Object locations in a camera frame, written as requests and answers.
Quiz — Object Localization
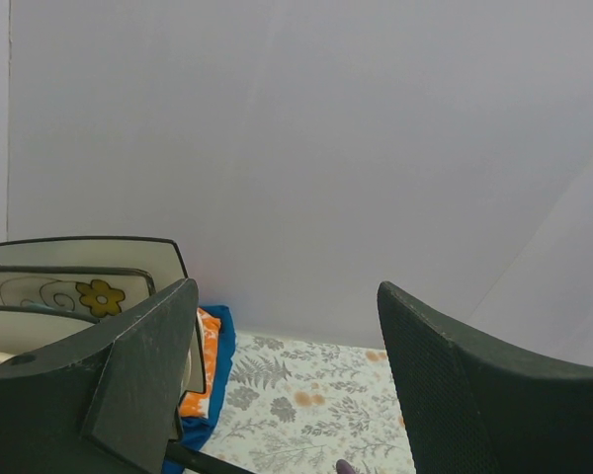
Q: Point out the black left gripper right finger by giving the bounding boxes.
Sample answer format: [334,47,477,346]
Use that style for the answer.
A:
[377,281,593,473]

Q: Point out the floral table mat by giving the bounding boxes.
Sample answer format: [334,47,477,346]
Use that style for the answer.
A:
[202,333,415,474]

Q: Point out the square plate yellow flower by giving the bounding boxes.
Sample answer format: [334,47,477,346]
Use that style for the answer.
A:
[0,266,156,319]

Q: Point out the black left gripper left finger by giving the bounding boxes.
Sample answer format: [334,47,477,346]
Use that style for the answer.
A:
[0,279,199,473]

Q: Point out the black wire dish rack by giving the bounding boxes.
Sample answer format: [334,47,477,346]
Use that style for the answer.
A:
[165,441,253,474]

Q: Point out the blue and orange cloth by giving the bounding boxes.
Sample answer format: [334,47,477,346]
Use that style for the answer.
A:
[179,305,236,451]

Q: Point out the rear white square plate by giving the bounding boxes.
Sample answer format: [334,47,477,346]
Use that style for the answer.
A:
[0,236,188,290]

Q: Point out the cream round plate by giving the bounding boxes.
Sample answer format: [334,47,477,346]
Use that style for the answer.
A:
[181,316,207,395]

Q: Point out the white square black-rimmed plate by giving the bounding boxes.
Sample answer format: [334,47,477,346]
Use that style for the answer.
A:
[0,306,99,363]

